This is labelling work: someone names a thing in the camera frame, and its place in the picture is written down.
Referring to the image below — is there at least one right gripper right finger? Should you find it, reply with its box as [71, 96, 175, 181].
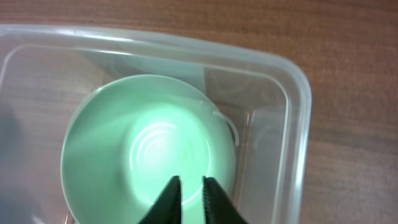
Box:
[203, 176, 248, 224]

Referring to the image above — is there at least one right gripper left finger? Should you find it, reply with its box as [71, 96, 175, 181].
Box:
[139, 175, 182, 224]

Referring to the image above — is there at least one green plastic bowl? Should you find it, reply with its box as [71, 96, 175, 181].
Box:
[61, 74, 236, 223]

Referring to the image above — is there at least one clear plastic container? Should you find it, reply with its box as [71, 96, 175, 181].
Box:
[1, 24, 312, 223]

